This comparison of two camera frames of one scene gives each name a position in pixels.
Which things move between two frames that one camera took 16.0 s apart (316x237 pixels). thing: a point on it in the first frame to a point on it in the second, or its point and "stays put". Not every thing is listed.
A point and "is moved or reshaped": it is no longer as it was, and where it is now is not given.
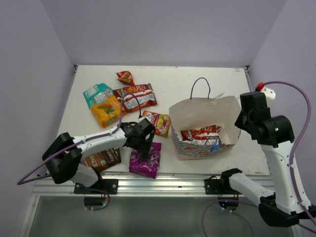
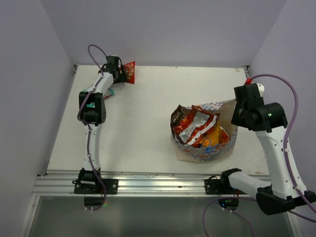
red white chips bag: (136, 96) to (193, 124)
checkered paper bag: (224, 111) is moved or reshaped
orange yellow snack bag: (107, 111) to (217, 135)
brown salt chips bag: (101, 159) to (177, 116)
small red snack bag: (125, 77) is moved or reshaped
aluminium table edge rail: (247, 72) stays put
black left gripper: (144, 146) to (122, 78)
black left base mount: (110, 186) stays put
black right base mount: (222, 186) stays put
